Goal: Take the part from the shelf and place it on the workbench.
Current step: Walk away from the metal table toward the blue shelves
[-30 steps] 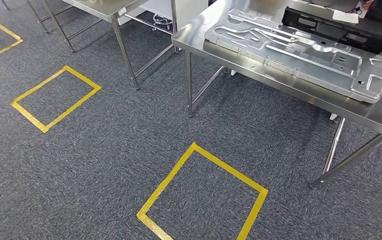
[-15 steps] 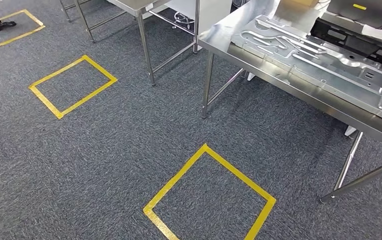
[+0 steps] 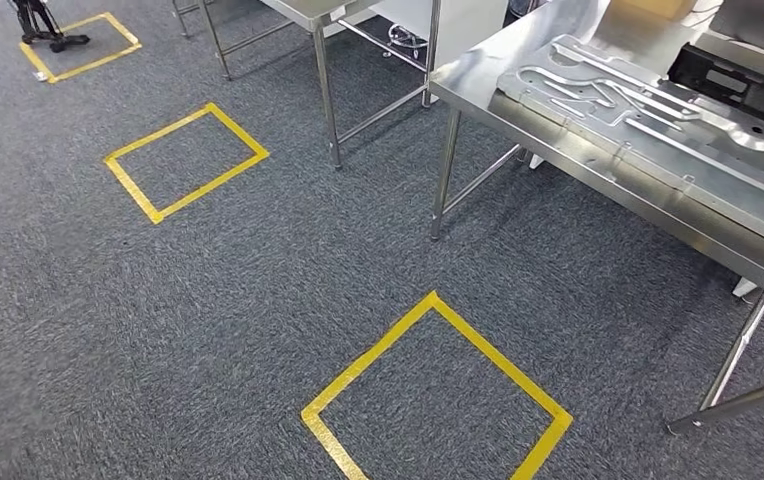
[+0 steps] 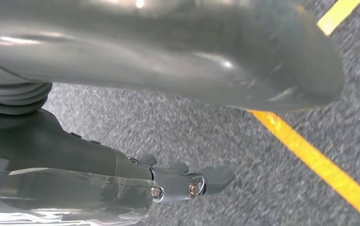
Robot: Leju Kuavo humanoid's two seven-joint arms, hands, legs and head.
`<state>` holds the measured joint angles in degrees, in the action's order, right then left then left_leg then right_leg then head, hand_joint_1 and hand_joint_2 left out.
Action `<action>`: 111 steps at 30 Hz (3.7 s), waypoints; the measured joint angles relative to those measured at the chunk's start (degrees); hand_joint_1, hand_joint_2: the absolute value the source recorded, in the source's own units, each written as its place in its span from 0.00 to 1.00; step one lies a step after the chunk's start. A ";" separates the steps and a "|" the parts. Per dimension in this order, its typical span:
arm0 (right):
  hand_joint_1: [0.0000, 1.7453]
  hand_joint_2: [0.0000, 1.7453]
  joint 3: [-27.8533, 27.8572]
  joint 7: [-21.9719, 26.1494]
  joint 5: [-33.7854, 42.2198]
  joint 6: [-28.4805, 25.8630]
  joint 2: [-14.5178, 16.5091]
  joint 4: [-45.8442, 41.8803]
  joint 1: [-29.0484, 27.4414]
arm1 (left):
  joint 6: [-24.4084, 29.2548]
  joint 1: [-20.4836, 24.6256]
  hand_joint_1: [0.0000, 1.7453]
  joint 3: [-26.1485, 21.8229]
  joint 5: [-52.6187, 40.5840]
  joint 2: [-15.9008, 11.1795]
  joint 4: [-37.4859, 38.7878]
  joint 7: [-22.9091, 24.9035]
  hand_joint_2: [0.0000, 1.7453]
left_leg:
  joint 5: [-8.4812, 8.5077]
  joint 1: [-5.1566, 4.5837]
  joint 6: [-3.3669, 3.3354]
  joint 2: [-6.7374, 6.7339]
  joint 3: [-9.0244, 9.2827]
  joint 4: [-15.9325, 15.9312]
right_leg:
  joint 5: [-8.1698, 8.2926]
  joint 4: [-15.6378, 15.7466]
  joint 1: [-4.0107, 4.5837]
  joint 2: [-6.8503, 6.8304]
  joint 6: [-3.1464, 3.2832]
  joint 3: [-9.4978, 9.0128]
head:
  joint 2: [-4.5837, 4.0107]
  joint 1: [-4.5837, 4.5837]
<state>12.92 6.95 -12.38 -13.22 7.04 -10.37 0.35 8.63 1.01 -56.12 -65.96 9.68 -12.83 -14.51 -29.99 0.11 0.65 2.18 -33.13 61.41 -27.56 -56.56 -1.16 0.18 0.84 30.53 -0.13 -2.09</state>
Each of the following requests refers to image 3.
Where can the steel workbench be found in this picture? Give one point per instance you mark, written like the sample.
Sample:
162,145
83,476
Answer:
521,60

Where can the yellow floor tape square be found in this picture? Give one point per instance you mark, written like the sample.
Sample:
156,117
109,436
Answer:
97,63
382,350

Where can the steel side table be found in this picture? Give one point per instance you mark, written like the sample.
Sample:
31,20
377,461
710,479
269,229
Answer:
327,99

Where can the small white block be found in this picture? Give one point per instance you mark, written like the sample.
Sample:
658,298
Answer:
536,161
745,287

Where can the grey stamped metal panel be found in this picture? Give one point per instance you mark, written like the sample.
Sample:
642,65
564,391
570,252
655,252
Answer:
687,152

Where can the brown cardboard box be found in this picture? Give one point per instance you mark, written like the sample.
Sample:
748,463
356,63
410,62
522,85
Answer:
654,6

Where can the person's foot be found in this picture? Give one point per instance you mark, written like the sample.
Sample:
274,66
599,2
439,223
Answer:
67,43

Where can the small white floor tag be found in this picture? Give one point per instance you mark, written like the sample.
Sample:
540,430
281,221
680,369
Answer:
41,76

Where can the person's leg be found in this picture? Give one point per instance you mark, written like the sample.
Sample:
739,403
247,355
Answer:
31,13

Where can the grey laptop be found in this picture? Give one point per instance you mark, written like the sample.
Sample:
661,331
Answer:
753,26

